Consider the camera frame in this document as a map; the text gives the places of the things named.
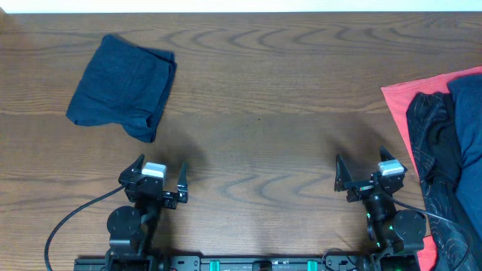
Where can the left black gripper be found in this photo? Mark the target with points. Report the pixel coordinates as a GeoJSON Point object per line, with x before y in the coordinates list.
{"type": "Point", "coordinates": [128, 178]}

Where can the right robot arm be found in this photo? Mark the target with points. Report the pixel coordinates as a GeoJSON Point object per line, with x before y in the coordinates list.
{"type": "Point", "coordinates": [398, 234]}

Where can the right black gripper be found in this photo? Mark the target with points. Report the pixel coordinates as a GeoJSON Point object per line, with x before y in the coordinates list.
{"type": "Point", "coordinates": [361, 190]}

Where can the black patterned garment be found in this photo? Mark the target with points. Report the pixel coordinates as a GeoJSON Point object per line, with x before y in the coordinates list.
{"type": "Point", "coordinates": [436, 152]}

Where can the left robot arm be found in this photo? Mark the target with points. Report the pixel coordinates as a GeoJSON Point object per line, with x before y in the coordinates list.
{"type": "Point", "coordinates": [132, 228]}

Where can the navy blue shorts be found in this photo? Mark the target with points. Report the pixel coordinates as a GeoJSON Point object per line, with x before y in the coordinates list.
{"type": "Point", "coordinates": [466, 93]}
{"type": "Point", "coordinates": [124, 84]}

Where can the red cloth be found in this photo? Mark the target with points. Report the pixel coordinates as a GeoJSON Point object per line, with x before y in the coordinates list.
{"type": "Point", "coordinates": [398, 98]}

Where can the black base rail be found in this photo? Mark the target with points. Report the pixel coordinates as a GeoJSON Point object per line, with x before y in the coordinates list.
{"type": "Point", "coordinates": [196, 263]}

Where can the folded navy blue shorts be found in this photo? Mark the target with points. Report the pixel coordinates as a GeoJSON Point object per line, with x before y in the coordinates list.
{"type": "Point", "coordinates": [124, 84]}

